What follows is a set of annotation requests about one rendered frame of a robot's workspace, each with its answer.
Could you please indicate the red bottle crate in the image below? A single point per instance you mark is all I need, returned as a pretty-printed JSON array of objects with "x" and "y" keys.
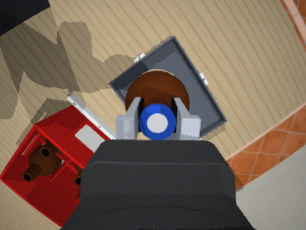
[{"x": 78, "y": 138}]

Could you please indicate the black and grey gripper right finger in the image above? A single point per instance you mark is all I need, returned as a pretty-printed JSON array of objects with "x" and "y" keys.
[{"x": 187, "y": 126}]

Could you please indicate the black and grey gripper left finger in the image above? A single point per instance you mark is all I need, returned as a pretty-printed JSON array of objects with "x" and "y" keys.
[{"x": 127, "y": 126}]

